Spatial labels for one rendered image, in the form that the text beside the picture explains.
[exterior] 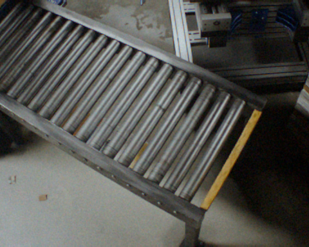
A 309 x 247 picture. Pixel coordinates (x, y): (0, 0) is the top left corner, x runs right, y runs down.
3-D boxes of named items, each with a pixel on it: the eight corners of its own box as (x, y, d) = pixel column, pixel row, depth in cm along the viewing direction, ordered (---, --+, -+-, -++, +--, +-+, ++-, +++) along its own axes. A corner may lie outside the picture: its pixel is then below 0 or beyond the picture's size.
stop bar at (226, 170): (262, 114, 152) (262, 112, 150) (207, 212, 137) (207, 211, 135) (254, 110, 153) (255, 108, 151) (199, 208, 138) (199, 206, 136)
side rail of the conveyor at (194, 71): (262, 112, 165) (268, 98, 155) (257, 123, 164) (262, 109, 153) (26, 4, 203) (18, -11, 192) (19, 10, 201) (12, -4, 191)
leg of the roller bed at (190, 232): (198, 244, 210) (204, 217, 149) (192, 253, 208) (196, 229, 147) (188, 238, 211) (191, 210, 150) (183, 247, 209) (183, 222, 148)
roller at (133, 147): (189, 78, 167) (190, 71, 162) (126, 173, 151) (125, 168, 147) (179, 72, 168) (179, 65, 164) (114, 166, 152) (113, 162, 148)
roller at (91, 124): (149, 58, 172) (148, 51, 168) (84, 148, 156) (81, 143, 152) (139, 54, 174) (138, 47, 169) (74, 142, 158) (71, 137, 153)
